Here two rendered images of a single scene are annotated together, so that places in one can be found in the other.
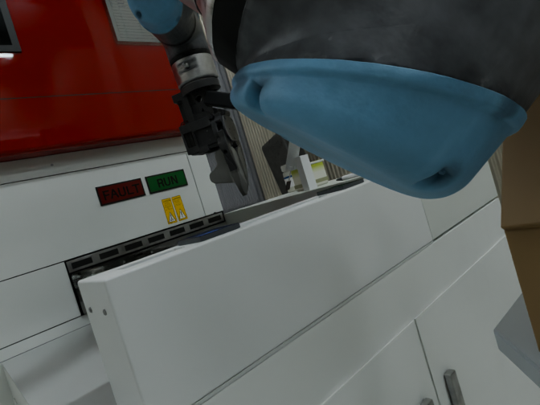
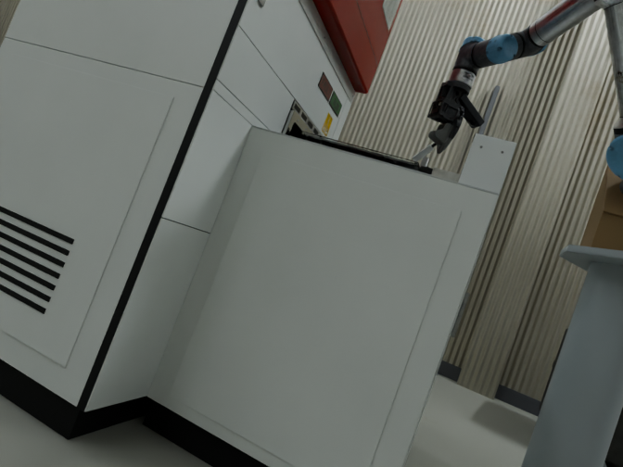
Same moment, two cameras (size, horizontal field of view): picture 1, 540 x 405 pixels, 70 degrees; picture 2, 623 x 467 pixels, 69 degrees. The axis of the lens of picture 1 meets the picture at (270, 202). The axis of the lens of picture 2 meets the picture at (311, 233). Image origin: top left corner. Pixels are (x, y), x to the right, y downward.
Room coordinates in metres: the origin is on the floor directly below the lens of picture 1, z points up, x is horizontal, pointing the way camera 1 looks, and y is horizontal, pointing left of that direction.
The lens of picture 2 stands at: (-0.37, 0.96, 0.55)
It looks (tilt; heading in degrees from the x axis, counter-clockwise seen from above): 3 degrees up; 331
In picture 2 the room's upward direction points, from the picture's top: 21 degrees clockwise
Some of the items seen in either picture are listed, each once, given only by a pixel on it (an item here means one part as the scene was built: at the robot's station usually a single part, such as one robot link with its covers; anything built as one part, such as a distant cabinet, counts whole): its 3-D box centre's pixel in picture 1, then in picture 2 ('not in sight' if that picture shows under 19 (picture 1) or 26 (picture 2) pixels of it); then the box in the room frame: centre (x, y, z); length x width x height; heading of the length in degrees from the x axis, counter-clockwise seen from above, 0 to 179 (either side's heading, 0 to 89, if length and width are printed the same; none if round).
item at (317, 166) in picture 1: (308, 175); not in sight; (1.06, -0.12, 1.00); 0.07 x 0.07 x 0.07; 21
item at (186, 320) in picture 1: (301, 255); (480, 195); (0.54, -0.02, 0.89); 0.55 x 0.09 x 0.14; 131
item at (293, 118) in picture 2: (164, 261); (310, 149); (1.01, 0.31, 0.89); 0.44 x 0.02 x 0.10; 131
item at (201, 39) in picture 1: (180, 30); (470, 57); (0.69, 0.06, 1.31); 0.09 x 0.08 x 0.11; 175
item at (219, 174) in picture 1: (225, 174); (441, 136); (0.69, 0.06, 1.04); 0.06 x 0.03 x 0.09; 77
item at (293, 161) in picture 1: (298, 165); (420, 161); (0.94, -0.09, 1.03); 0.06 x 0.04 x 0.13; 41
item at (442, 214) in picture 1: (345, 206); not in sight; (1.04, -0.19, 0.89); 0.62 x 0.35 x 0.14; 41
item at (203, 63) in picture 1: (195, 74); (461, 81); (0.69, 0.06, 1.23); 0.08 x 0.08 x 0.05
